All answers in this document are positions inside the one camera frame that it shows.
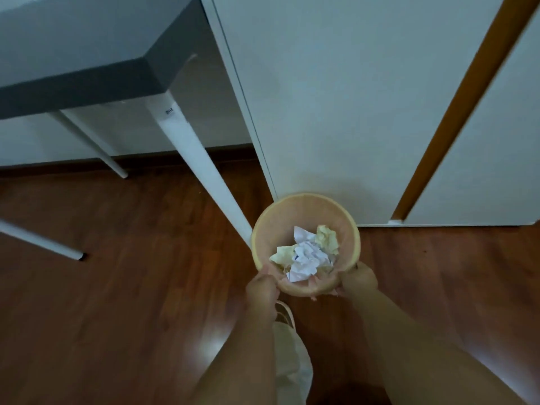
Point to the white crumpled paper ball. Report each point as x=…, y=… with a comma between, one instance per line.
x=308, y=257

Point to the person's right thumb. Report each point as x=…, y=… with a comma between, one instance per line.
x=351, y=270

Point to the person's right hand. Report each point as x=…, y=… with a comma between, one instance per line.
x=358, y=282

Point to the yellow crumpled paper ball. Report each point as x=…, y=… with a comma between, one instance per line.
x=283, y=255
x=328, y=242

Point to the beige round waste basket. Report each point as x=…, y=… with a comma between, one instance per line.
x=306, y=231

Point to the grey table with white legs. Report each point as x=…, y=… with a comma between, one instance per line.
x=97, y=80

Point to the person's left hand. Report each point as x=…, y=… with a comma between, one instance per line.
x=262, y=291

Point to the white wardrobe with wooden strip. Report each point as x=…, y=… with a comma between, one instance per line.
x=358, y=105

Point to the person's left forearm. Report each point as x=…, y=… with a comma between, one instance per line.
x=240, y=358

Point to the person's right forearm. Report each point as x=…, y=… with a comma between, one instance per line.
x=426, y=354

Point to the cream cloth tote bag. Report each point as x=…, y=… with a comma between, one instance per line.
x=291, y=358

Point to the person's left thumb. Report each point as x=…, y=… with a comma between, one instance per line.
x=268, y=270

